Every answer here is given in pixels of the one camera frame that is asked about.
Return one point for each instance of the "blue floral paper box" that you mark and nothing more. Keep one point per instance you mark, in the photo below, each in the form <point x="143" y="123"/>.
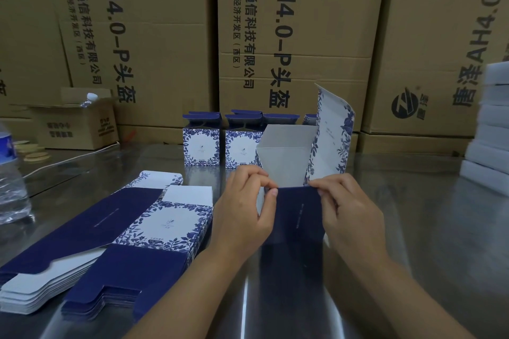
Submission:
<point x="292" y="152"/>

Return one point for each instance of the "stack of flat box blanks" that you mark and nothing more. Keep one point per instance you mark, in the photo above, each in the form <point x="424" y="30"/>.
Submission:
<point x="119" y="239"/>

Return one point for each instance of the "person's left forearm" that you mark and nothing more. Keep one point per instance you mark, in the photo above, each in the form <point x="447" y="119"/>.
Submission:
<point x="191" y="299"/>

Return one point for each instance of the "low cardboard carton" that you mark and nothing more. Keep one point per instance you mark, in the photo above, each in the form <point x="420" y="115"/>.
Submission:
<point x="413" y="144"/>
<point x="159" y="134"/>

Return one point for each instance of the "round wooden discs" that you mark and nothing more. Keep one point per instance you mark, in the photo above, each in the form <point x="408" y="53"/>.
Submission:
<point x="34" y="152"/>

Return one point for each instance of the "large printed cardboard carton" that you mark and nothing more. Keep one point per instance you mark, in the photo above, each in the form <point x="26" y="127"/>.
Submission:
<point x="159" y="33"/>
<point x="318" y="25"/>
<point x="28" y="33"/>

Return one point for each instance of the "person's right hand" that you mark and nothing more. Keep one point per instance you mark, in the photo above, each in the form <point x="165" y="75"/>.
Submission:
<point x="354" y="223"/>

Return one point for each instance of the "clear water bottle blue label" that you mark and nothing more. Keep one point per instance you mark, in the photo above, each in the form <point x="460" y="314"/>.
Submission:
<point x="11" y="187"/>

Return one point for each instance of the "small open cardboard box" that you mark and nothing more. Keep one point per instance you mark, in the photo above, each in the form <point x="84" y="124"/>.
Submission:
<point x="75" y="124"/>

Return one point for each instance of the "stack of white foam pads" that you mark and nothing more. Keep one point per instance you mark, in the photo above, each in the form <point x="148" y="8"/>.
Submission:
<point x="491" y="124"/>

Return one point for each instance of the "person's right forearm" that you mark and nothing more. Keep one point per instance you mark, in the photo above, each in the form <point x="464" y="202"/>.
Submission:
<point x="401" y="303"/>

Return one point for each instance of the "assembled blue floral box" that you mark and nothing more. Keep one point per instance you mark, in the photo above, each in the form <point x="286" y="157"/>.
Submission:
<point x="309" y="119"/>
<point x="201" y="144"/>
<point x="280" y="119"/>
<point x="240" y="146"/>

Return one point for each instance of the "large carton with round logo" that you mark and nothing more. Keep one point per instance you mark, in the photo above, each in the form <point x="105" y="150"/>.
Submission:
<point x="433" y="52"/>

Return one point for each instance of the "person's left thumb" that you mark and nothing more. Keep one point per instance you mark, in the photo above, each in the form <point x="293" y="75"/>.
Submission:
<point x="267" y="200"/>

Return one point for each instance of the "person's left hand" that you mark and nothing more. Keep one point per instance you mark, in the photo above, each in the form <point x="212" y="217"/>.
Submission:
<point x="238" y="219"/>

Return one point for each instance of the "person's right thumb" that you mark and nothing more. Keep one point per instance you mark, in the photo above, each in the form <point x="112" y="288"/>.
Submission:
<point x="328" y="207"/>

